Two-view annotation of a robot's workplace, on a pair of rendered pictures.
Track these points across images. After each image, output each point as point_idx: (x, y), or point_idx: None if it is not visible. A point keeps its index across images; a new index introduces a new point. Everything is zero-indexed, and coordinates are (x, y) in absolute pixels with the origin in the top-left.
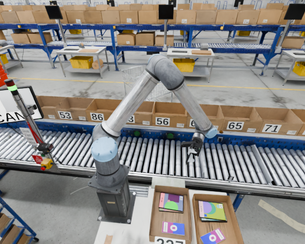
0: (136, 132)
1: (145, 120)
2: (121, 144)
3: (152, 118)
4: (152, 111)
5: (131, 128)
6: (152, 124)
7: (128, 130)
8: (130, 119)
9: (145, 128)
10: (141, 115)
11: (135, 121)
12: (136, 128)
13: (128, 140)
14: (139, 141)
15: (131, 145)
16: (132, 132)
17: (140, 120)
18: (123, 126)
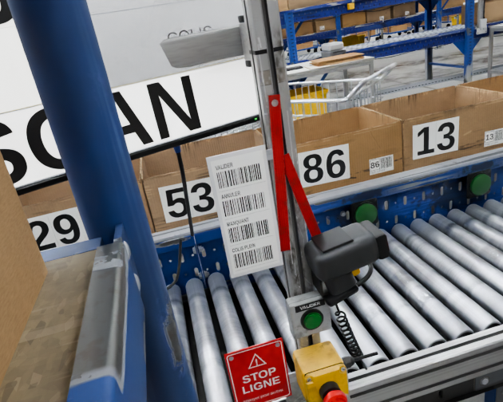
0: (483, 177)
1: (495, 128)
2: (466, 231)
3: None
4: (501, 92)
5: (463, 168)
6: None
7: (439, 189)
8: (446, 137)
9: None
10: (481, 112)
11: (459, 143)
12: (478, 160)
13: (464, 216)
14: None
15: None
16: (455, 192)
17: (477, 134)
18: (433, 170)
